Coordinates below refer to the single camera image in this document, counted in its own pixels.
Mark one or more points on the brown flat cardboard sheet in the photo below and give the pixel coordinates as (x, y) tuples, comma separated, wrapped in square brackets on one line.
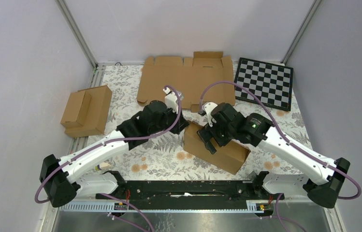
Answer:
[(192, 76)]

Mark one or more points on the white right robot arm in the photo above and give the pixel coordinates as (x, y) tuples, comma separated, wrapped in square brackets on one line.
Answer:
[(320, 179)]

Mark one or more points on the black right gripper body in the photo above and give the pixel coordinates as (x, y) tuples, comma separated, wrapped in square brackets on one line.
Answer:
[(221, 135)]

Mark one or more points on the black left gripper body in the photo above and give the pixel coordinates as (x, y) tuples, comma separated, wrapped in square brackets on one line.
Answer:
[(170, 118)]

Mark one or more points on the black white checkerboard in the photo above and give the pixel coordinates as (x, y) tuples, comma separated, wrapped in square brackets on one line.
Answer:
[(270, 83)]

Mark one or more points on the folded brown cardboard box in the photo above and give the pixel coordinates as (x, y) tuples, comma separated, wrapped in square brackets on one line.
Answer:
[(86, 112)]

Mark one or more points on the small yellow white block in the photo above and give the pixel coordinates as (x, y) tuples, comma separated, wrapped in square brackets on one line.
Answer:
[(103, 166)]

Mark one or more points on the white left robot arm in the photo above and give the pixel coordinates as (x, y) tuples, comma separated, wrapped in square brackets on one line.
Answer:
[(62, 179)]

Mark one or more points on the floral patterned table mat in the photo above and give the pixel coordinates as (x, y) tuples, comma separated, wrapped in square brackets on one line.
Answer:
[(163, 158)]

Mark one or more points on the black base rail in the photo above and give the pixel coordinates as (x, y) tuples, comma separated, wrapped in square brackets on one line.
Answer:
[(232, 195)]

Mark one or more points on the brown cardboard box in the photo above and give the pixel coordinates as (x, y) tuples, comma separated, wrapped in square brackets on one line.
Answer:
[(229, 158), (86, 112)]

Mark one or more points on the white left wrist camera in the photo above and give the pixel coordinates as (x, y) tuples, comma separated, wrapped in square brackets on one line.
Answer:
[(172, 99)]

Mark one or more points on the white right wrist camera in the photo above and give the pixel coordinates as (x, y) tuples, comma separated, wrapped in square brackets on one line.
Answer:
[(206, 110)]

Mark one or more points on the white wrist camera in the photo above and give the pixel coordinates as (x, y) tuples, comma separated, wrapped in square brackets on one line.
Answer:
[(206, 110), (172, 99)]

